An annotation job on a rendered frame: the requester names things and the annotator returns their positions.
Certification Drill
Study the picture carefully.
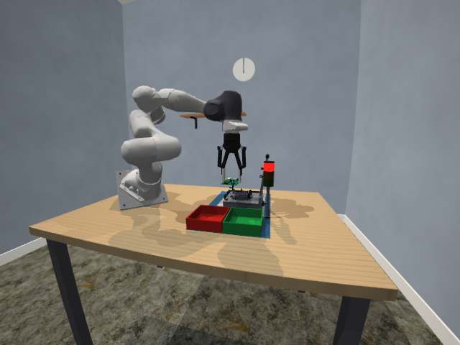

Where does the green bin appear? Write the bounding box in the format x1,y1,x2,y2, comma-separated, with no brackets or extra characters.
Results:
223,207,263,237

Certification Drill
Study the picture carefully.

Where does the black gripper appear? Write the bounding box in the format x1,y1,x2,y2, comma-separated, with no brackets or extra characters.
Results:
217,133,247,183

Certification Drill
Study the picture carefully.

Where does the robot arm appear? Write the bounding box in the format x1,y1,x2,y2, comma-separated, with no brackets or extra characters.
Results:
120,86,248,203

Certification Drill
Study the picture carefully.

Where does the red open-top bin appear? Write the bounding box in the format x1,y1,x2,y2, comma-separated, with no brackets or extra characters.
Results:
186,205,230,233

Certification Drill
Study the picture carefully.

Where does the green circuit board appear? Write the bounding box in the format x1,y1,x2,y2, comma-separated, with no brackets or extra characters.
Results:
222,178,238,185

